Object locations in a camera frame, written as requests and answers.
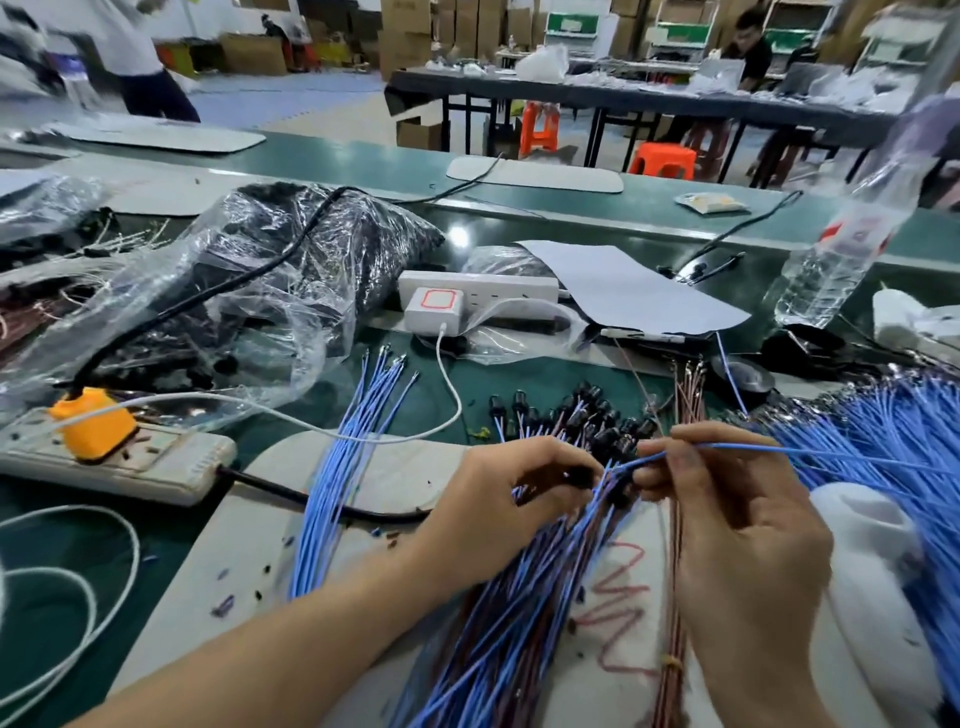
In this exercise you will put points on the person's left hand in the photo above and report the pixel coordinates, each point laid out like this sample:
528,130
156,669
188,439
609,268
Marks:
487,510

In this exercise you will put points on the person's right hand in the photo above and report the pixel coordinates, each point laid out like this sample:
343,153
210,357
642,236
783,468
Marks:
750,555

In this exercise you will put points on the person's left thumb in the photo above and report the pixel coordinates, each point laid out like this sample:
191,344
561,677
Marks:
555,502

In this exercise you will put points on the person's right thumb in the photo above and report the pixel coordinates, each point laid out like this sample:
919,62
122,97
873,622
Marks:
671,484

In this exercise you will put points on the person's right forearm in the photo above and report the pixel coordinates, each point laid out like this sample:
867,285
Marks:
757,694

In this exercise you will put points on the person's left forearm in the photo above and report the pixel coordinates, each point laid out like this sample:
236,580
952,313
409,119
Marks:
285,652

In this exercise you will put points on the black tape roll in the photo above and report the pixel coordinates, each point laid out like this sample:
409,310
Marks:
742,375

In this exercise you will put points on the white marker pen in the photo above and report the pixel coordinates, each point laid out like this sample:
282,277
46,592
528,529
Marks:
645,336

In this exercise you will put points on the white paper sheet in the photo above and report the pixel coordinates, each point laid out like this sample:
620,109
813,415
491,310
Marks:
622,289

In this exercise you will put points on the black metal clip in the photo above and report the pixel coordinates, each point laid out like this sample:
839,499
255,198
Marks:
712,268

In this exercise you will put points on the white power strip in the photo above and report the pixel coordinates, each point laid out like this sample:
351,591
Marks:
487,285

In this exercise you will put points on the white charger with red square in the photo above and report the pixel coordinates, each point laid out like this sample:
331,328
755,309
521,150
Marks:
435,307

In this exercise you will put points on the white cloth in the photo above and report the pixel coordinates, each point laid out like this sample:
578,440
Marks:
877,585

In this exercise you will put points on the clear plastic water bottle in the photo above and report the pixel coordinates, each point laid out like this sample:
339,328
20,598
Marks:
832,262

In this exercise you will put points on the small clear packet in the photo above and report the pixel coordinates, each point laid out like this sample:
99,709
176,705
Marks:
711,202

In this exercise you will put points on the white crumpled tissue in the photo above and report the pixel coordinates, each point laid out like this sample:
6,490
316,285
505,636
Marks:
900,315

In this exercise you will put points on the white work mat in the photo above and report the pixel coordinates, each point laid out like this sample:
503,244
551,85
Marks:
536,176
255,547
161,136

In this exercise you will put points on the orange plastic stool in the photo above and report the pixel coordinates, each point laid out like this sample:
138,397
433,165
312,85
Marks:
664,159
540,127

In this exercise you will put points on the clear bag of black parts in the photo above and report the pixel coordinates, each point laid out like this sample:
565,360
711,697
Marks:
247,300

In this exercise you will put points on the long black table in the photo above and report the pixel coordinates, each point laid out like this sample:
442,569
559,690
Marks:
637,101

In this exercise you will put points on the small cardboard box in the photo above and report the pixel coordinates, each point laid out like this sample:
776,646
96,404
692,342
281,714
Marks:
418,135

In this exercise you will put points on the beige power strip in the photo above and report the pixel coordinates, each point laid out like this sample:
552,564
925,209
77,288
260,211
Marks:
150,461

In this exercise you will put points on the grey laptop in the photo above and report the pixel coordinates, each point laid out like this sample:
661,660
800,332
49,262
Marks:
720,75

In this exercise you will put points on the white plastic bag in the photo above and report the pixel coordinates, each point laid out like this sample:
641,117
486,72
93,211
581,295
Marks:
541,64

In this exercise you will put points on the orange plug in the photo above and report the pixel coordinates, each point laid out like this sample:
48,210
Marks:
91,427

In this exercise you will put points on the stack of cardboard boxes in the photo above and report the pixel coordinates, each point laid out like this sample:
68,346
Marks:
450,30

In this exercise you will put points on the single brown cardboard box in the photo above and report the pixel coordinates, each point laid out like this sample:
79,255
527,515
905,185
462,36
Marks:
253,54

